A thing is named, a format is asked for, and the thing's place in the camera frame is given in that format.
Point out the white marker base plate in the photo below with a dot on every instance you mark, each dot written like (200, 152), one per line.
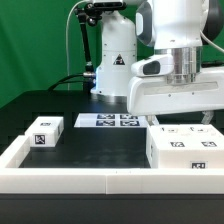
(109, 120)

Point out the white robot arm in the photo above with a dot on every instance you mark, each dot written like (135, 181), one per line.
(154, 27)

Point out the white cabinet top block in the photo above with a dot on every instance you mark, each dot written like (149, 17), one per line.
(45, 131)

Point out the white U-shaped workspace fence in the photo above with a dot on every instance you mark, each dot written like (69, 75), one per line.
(14, 179)

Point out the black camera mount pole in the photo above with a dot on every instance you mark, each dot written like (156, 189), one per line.
(89, 15)

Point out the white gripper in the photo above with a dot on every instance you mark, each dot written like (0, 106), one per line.
(149, 92)

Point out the white cabinet body box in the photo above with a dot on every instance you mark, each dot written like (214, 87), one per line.
(185, 158)

